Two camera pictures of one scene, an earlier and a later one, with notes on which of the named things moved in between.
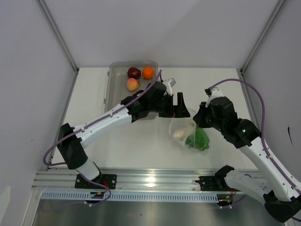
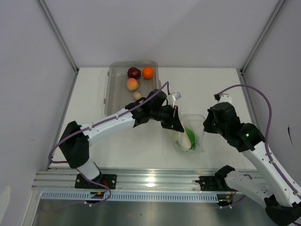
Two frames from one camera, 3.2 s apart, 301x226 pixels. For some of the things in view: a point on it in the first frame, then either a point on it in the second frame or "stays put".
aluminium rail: x=161 y=180 stays put
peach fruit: x=132 y=84 stays put
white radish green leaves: x=180 y=133 to x=185 y=141
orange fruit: x=147 y=73 stays put
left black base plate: x=109 y=180 stays put
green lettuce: x=199 y=141 to x=192 y=138
